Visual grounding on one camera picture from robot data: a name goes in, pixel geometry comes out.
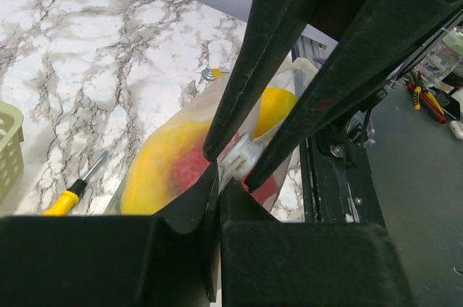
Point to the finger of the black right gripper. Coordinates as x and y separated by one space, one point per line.
272 28
352 72

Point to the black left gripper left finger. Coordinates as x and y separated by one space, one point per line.
165 259

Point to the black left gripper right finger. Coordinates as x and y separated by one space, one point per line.
265 262

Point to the yellow banana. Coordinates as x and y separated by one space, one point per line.
148 184

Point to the yellow green mango toy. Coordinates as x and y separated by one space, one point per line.
275 105

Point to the red yellow hand tool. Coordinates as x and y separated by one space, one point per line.
423 101

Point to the beige perforated plastic basket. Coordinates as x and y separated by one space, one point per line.
12 163

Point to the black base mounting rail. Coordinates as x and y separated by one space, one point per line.
337 183

